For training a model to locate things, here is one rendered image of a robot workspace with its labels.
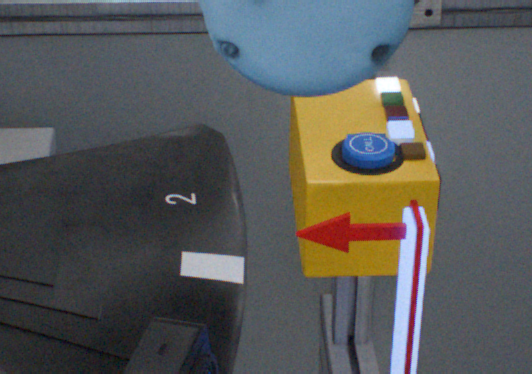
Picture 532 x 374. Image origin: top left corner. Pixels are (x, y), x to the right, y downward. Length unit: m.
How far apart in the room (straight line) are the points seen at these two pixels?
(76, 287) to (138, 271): 0.03
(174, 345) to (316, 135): 0.44
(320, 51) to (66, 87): 0.98
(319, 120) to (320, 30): 0.53
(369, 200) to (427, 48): 0.52
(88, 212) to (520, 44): 0.84
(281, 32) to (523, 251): 1.17
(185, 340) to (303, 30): 0.16
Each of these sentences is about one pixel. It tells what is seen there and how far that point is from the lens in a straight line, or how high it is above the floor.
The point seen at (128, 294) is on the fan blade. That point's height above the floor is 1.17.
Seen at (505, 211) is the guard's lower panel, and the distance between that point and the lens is 1.50.
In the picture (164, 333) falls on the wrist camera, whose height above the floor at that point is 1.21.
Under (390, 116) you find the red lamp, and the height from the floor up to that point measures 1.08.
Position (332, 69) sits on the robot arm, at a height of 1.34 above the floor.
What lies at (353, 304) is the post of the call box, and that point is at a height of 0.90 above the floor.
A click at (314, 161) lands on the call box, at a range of 0.87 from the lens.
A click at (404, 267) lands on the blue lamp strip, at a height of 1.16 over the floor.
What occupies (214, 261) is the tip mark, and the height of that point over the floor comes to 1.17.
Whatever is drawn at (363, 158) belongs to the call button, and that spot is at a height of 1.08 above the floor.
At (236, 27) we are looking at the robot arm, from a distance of 0.40.
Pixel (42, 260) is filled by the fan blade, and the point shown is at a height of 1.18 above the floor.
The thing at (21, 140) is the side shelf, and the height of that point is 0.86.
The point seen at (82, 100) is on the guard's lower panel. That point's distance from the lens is 1.38.
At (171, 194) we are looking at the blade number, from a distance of 0.64.
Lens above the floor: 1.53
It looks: 33 degrees down
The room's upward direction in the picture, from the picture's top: 1 degrees clockwise
